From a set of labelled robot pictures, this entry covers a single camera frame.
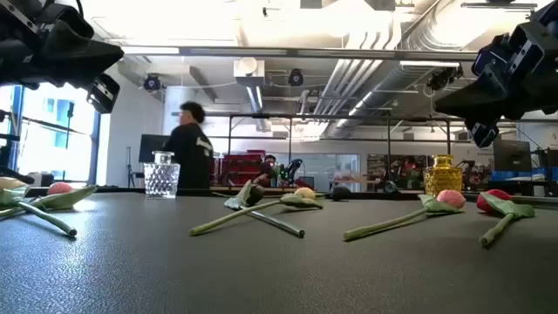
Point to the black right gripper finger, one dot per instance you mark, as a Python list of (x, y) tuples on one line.
[(477, 98), (483, 132)]

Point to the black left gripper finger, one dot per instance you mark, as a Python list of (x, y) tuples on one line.
[(103, 93), (78, 56)]

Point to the yellow glass vase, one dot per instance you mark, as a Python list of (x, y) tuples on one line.
[(443, 179)]

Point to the red artificial tulip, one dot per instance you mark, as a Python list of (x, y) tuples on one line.
[(501, 194)]

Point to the salmon pink artificial tulip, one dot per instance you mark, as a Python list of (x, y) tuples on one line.
[(59, 188)]

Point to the cream artificial tulip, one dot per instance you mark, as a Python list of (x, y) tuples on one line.
[(52, 221), (305, 193)]

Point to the clear glass vase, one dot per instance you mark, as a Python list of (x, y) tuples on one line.
[(161, 176)]

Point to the black computer monitor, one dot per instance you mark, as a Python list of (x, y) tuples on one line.
[(512, 154), (150, 148)]

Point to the black track spotlight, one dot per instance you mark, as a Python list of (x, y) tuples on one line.
[(444, 77)]

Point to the round black ceiling lamp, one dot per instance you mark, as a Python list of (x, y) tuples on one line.
[(295, 77), (152, 82)]

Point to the blue storage bins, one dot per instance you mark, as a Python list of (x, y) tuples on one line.
[(514, 174)]

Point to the pale pink artificial tulip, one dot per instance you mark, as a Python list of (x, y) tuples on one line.
[(451, 198)]

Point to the thin black tripod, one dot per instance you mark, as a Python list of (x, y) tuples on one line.
[(130, 170)]

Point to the white ceiling box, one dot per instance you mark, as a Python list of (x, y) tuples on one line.
[(248, 72)]

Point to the red storage bins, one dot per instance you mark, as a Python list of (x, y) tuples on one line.
[(242, 168)]

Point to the long overhead light bar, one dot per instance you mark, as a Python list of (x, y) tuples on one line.
[(305, 53)]

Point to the silver ventilation duct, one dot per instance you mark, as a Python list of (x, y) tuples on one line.
[(383, 87)]

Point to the black metal rack frame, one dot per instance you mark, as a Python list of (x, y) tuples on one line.
[(261, 116)]

